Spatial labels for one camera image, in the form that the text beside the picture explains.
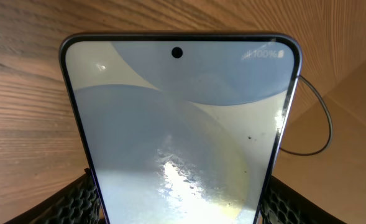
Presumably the Samsung Galaxy smartphone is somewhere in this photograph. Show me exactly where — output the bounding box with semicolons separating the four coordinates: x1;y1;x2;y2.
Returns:
59;32;303;223

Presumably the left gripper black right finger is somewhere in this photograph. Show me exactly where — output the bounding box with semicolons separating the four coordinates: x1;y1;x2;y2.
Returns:
260;176;345;224

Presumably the black USB charging cable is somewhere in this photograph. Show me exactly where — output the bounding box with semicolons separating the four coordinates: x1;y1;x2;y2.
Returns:
278;74;334;157

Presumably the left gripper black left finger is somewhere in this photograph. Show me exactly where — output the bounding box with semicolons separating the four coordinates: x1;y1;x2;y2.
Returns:
6;168;104;224

